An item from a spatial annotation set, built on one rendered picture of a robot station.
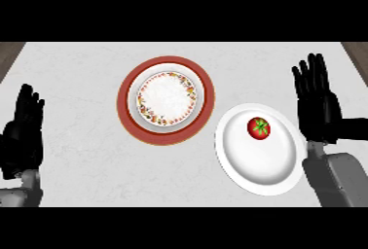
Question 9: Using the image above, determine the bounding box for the red tomato with green stem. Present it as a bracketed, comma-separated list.
[245, 117, 272, 141]

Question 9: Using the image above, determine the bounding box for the white plate with floral rim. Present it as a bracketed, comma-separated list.
[127, 62, 205, 134]

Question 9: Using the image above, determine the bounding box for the round red placemat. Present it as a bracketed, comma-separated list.
[115, 55, 217, 146]

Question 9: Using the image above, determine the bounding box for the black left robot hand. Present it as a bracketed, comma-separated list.
[0, 83, 47, 181]

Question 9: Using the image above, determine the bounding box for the plain white oval plate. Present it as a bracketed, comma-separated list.
[214, 102, 307, 196]

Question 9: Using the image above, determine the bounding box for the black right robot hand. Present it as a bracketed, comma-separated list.
[289, 53, 368, 145]

